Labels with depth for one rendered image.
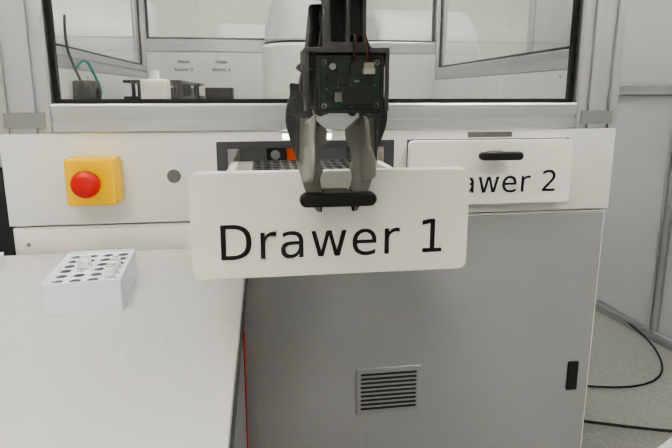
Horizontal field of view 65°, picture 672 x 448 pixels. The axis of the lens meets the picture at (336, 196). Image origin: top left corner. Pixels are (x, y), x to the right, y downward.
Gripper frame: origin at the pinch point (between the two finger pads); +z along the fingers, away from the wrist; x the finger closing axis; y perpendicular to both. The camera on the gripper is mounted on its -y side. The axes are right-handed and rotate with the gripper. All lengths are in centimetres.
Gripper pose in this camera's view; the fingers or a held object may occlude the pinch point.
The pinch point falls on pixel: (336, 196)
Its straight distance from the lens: 52.5
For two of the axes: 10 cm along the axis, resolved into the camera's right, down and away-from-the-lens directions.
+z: 0.0, 9.8, 1.9
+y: 1.3, 1.9, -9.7
